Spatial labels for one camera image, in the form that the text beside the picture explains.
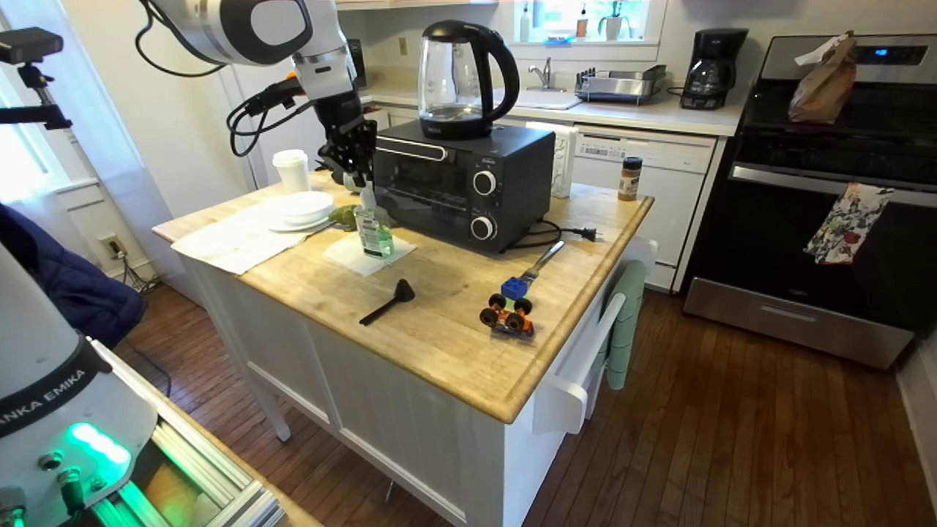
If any green toy animal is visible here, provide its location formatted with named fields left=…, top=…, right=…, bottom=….
left=327, top=202, right=362, bottom=233

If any white wall outlet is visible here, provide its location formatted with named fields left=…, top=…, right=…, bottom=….
left=93, top=229, right=129, bottom=264

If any grey dish rack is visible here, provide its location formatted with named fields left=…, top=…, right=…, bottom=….
left=571, top=62, right=669, bottom=109

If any white cup with lid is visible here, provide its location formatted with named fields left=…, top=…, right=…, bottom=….
left=268, top=147, right=312, bottom=197

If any black power cable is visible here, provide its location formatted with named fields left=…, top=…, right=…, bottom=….
left=505, top=217, right=599, bottom=251

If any black plastic scoop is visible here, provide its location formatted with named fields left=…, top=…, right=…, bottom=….
left=356, top=274, right=419, bottom=328

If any dark blue cloth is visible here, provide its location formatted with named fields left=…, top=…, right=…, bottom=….
left=0, top=202, right=148, bottom=349

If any spice jar black cap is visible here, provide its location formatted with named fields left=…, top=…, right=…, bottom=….
left=615, top=153, right=647, bottom=205

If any small white paper napkin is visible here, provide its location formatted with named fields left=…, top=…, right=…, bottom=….
left=322, top=229, right=419, bottom=280

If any green hand wash pump bottle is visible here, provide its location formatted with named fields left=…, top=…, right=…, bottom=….
left=352, top=180, right=399, bottom=261

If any metal faucet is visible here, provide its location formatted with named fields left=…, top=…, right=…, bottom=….
left=523, top=55, right=558, bottom=93

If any kitchen window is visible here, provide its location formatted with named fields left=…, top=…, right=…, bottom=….
left=505, top=0, right=669, bottom=49

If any glass electric kettle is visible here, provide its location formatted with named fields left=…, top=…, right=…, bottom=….
left=415, top=18, right=523, bottom=144

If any black steel stove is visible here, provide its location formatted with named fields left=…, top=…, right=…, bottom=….
left=683, top=31, right=937, bottom=375

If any black toaster oven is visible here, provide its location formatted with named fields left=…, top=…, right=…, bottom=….
left=365, top=116, right=558, bottom=257

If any white kitchen island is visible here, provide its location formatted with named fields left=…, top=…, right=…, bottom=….
left=153, top=170, right=659, bottom=527

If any white soap bottle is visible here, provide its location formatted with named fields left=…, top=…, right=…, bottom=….
left=514, top=0, right=538, bottom=43

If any green hanging towel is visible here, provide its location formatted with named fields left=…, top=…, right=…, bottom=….
left=599, top=257, right=650, bottom=396

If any large white paper towel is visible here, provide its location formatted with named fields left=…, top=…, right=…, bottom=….
left=169, top=198, right=330, bottom=278

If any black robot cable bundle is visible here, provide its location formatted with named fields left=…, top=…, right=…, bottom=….
left=132, top=0, right=330, bottom=158

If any white dishwasher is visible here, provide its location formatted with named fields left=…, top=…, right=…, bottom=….
left=567, top=126, right=725, bottom=293

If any black coffee maker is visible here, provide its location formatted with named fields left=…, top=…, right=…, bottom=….
left=678, top=25, right=753, bottom=110

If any brown paper bag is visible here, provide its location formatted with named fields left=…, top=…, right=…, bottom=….
left=785, top=30, right=860, bottom=129

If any black camera on tripod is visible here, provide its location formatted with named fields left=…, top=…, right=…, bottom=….
left=0, top=24, right=77, bottom=132

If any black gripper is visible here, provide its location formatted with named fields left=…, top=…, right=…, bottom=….
left=312, top=88, right=381, bottom=194

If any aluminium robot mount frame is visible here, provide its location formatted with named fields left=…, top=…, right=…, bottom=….
left=91, top=333, right=325, bottom=527

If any orange toy car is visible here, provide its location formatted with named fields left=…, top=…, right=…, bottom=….
left=476, top=289, right=538, bottom=341

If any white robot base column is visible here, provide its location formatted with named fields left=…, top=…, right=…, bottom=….
left=0, top=237, right=163, bottom=527

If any clear spray bottle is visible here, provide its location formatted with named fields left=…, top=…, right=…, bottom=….
left=595, top=0, right=627, bottom=43

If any white kitchen sink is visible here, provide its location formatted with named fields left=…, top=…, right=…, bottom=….
left=510, top=84, right=582, bottom=113

